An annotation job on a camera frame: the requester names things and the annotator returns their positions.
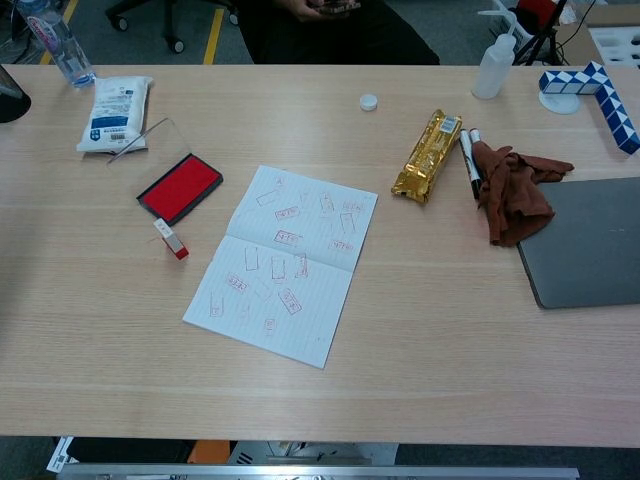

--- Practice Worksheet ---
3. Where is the person in black clothes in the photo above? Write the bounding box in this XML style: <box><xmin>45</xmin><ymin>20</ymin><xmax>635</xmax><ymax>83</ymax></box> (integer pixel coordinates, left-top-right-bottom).
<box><xmin>238</xmin><ymin>0</ymin><xmax>443</xmax><ymax>66</ymax></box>

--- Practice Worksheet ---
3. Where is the black capped marker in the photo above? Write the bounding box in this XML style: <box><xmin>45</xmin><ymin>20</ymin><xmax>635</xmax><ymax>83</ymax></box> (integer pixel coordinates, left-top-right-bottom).
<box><xmin>458</xmin><ymin>128</ymin><xmax>482</xmax><ymax>200</ymax></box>

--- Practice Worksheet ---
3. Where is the white plastic basket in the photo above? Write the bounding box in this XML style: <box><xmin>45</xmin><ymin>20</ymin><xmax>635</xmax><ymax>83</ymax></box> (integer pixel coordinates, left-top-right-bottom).
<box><xmin>492</xmin><ymin>0</ymin><xmax>539</xmax><ymax>49</ymax></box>

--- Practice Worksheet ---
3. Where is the red ink pad case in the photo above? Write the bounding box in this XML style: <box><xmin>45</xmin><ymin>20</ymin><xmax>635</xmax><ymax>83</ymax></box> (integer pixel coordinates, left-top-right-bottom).
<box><xmin>105</xmin><ymin>117</ymin><xmax>224</xmax><ymax>227</ymax></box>

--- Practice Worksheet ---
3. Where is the blue white small box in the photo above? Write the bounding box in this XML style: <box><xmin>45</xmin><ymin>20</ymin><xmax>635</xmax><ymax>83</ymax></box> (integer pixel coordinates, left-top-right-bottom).
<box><xmin>538</xmin><ymin>60</ymin><xmax>640</xmax><ymax>156</ymax></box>

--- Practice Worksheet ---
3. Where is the translucent squeeze wash bottle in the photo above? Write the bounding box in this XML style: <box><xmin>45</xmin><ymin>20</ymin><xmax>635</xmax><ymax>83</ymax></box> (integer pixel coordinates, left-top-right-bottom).
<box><xmin>471</xmin><ymin>8</ymin><xmax>518</xmax><ymax>101</ymax></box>

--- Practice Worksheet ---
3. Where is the grey closed laptop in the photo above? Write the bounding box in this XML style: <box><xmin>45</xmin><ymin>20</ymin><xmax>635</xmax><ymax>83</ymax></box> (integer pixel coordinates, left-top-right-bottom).
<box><xmin>516</xmin><ymin>176</ymin><xmax>640</xmax><ymax>310</ymax></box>

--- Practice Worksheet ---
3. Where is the white round disc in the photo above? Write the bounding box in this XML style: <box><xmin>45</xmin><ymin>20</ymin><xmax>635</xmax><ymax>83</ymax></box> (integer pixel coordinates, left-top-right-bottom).
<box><xmin>538</xmin><ymin>89</ymin><xmax>581</xmax><ymax>116</ymax></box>

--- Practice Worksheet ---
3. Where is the orange object under table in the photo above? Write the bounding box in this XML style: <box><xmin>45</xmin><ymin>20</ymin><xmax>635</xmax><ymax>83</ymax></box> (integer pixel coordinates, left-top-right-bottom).
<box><xmin>188</xmin><ymin>439</ymin><xmax>232</xmax><ymax>465</ymax></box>

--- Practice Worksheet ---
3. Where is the aluminium profile rail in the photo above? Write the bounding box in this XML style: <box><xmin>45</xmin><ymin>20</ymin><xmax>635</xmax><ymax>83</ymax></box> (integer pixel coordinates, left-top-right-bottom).
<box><xmin>57</xmin><ymin>463</ymin><xmax>581</xmax><ymax>480</ymax></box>

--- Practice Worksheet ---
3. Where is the black tripod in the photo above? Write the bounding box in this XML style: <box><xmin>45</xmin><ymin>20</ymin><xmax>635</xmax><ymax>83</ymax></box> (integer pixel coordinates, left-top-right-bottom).
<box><xmin>519</xmin><ymin>0</ymin><xmax>571</xmax><ymax>66</ymax></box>

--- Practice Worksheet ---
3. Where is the black office chair base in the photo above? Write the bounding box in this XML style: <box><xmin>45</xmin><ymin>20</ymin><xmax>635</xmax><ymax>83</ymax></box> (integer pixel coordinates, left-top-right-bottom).
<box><xmin>105</xmin><ymin>0</ymin><xmax>246</xmax><ymax>54</ymax></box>

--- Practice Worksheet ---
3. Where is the gold foil snack pack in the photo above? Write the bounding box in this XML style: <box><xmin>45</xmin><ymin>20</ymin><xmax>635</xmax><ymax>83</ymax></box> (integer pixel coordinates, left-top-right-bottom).
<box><xmin>390</xmin><ymin>108</ymin><xmax>463</xmax><ymax>204</ymax></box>

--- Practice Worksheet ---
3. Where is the white printed sheet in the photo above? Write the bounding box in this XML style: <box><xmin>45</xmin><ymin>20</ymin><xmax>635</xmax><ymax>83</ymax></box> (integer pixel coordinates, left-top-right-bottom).
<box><xmin>46</xmin><ymin>436</ymin><xmax>75</xmax><ymax>474</ymax></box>

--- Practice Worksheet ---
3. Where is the white foam tray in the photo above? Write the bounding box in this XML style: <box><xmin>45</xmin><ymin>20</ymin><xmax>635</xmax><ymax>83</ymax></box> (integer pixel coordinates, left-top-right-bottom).
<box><xmin>588</xmin><ymin>25</ymin><xmax>640</xmax><ymax>69</ymax></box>

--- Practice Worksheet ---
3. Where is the clear plastic water bottle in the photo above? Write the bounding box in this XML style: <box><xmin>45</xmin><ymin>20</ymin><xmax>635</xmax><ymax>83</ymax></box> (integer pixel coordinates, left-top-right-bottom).
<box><xmin>17</xmin><ymin>0</ymin><xmax>98</xmax><ymax>90</ymax></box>

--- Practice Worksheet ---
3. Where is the dark smartphone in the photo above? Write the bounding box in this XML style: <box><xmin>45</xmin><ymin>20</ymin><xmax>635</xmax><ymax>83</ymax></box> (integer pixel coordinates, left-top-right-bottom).
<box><xmin>309</xmin><ymin>0</ymin><xmax>362</xmax><ymax>16</ymax></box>

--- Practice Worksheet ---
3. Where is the white blue tissue pack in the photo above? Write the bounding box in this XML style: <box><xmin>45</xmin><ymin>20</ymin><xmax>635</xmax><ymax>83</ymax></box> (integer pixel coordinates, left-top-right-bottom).
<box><xmin>75</xmin><ymin>75</ymin><xmax>155</xmax><ymax>155</ymax></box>

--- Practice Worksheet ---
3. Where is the white paper with red stamps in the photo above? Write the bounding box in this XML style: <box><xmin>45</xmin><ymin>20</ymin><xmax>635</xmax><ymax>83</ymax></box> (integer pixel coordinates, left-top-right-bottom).
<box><xmin>181</xmin><ymin>164</ymin><xmax>379</xmax><ymax>370</ymax></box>

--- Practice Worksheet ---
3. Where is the small red white stamp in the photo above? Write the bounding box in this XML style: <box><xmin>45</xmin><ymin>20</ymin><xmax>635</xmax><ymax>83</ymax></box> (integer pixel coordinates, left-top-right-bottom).
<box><xmin>152</xmin><ymin>217</ymin><xmax>191</xmax><ymax>262</ymax></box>

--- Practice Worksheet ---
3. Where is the brown cloth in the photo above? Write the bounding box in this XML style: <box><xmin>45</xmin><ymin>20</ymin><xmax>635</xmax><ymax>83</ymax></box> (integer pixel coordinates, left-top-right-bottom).
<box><xmin>477</xmin><ymin>141</ymin><xmax>575</xmax><ymax>248</ymax></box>

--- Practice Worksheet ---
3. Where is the black curved object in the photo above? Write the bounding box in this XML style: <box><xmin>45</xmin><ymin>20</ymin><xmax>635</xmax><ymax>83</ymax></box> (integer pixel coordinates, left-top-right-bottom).
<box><xmin>0</xmin><ymin>64</ymin><xmax>32</xmax><ymax>124</ymax></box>

